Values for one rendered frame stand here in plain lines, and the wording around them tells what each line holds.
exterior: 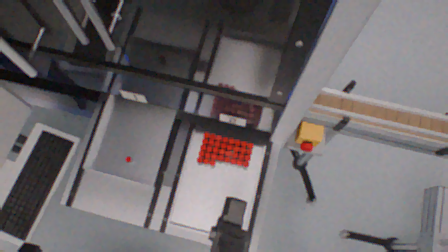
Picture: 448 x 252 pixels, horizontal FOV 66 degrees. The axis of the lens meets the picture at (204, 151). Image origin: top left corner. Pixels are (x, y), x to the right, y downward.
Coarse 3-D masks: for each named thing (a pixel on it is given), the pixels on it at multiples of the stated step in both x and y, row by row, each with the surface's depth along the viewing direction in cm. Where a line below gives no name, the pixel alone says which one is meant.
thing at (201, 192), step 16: (192, 144) 125; (192, 160) 124; (256, 160) 123; (192, 176) 122; (208, 176) 122; (224, 176) 122; (240, 176) 122; (256, 176) 121; (176, 192) 118; (192, 192) 121; (208, 192) 121; (224, 192) 120; (240, 192) 120; (176, 208) 120; (192, 208) 119; (208, 208) 119; (176, 224) 118; (192, 224) 118; (208, 224) 118
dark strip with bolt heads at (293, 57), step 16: (304, 0) 54; (320, 0) 53; (304, 16) 58; (320, 16) 57; (304, 32) 62; (288, 48) 68; (304, 48) 66; (288, 64) 73; (288, 80) 79; (272, 96) 89
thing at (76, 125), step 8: (32, 104) 163; (32, 112) 180; (40, 112) 175; (48, 112) 170; (56, 112) 166; (64, 112) 162; (32, 120) 200; (40, 120) 194; (48, 120) 188; (56, 120) 183; (64, 120) 178; (72, 120) 173; (80, 120) 169; (88, 120) 164; (56, 128) 202; (64, 128) 197; (72, 128) 192; (80, 128) 186; (80, 136) 208
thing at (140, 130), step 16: (112, 96) 131; (112, 112) 130; (128, 112) 129; (144, 112) 129; (160, 112) 129; (176, 112) 126; (112, 128) 128; (128, 128) 128; (144, 128) 128; (160, 128) 127; (96, 144) 127; (112, 144) 126; (128, 144) 126; (144, 144) 126; (160, 144) 126; (96, 160) 125; (112, 160) 125; (144, 160) 124; (160, 160) 121; (128, 176) 123; (144, 176) 123
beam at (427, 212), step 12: (432, 192) 155; (444, 192) 150; (432, 204) 152; (444, 204) 149; (420, 216) 159; (432, 216) 150; (444, 216) 147; (420, 228) 157; (432, 228) 148; (444, 228) 146; (420, 240) 155; (432, 240) 146
